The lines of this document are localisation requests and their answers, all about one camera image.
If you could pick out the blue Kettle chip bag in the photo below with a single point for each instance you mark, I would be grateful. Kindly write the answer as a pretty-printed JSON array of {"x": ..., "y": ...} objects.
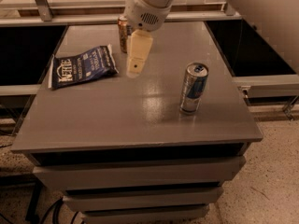
[{"x": 88, "y": 66}]

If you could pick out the silver blue Red Bull can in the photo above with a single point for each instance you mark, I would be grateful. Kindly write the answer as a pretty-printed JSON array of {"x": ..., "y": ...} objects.
[{"x": 194, "y": 83}]

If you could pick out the metal window frame rail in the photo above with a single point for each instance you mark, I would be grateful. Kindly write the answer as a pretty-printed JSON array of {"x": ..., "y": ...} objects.
[{"x": 17, "y": 13}]

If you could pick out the brown orange soda can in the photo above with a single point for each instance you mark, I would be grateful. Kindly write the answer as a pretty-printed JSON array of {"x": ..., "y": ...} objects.
[{"x": 122, "y": 25}]

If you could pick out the grey drawer cabinet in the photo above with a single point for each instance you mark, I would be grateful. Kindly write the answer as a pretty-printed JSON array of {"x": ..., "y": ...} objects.
[{"x": 120, "y": 150}]

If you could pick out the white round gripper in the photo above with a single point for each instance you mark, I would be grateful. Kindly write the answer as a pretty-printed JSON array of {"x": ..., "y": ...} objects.
[{"x": 140, "y": 14}]

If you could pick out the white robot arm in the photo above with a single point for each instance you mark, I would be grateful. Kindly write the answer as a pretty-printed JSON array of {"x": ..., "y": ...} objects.
[{"x": 144, "y": 16}]

